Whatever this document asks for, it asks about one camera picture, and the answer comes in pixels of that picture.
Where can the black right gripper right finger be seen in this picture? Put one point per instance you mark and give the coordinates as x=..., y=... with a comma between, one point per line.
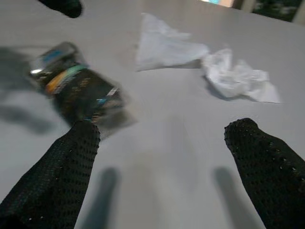
x=269, y=171

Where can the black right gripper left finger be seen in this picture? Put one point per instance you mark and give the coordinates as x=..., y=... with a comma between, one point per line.
x=52, y=179

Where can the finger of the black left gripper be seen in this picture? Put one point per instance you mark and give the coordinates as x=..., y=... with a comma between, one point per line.
x=64, y=7

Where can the black shiny snack wrapper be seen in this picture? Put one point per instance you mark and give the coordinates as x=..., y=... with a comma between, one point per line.
x=81, y=90

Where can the crumpled white paper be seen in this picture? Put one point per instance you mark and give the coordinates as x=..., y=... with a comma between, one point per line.
x=233, y=76

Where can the flat white tissue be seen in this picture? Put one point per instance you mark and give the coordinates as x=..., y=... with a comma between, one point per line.
x=162, y=45

